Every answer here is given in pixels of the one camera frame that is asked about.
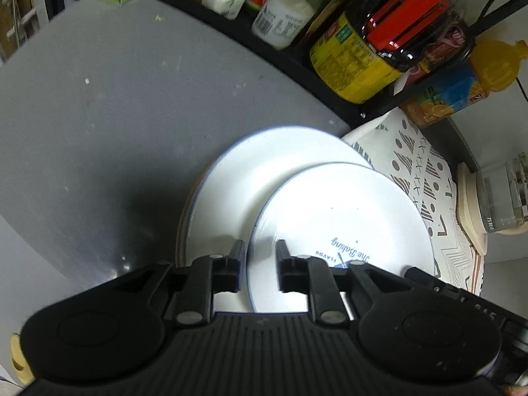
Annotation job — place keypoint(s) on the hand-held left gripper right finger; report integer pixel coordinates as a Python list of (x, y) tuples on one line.
[(284, 270)]

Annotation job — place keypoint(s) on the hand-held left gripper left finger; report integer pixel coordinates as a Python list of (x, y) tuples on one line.
[(236, 270)]

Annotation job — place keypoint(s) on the white plate with crossed-tools print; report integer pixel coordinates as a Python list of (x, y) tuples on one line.
[(338, 214)]

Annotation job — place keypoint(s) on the white plate with script print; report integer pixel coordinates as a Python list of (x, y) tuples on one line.
[(251, 173)]

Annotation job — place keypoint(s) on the brown-rimmed plate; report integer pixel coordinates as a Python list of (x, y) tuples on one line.
[(182, 222)]

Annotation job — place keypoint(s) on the beige kettle heating base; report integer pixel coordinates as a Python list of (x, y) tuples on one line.
[(466, 214)]

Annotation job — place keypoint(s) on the glass kettle with beige lid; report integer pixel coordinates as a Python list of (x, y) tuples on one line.
[(503, 198)]

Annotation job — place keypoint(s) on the patterned table mat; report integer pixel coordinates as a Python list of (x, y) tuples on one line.
[(437, 165)]

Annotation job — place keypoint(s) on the orange juice bottle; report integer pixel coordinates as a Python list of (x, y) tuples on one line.
[(462, 90)]

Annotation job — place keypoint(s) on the dark jar with yellow label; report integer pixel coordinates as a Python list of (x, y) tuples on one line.
[(350, 62)]

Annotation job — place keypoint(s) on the yellow object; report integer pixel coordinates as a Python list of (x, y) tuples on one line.
[(20, 359)]

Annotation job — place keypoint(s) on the red drink can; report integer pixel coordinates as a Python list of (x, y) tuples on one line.
[(441, 60)]

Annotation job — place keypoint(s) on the white plastic bottle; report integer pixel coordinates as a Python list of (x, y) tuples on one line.
[(284, 16)]

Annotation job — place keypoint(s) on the clear jar with red packet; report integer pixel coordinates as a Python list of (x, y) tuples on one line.
[(412, 16)]

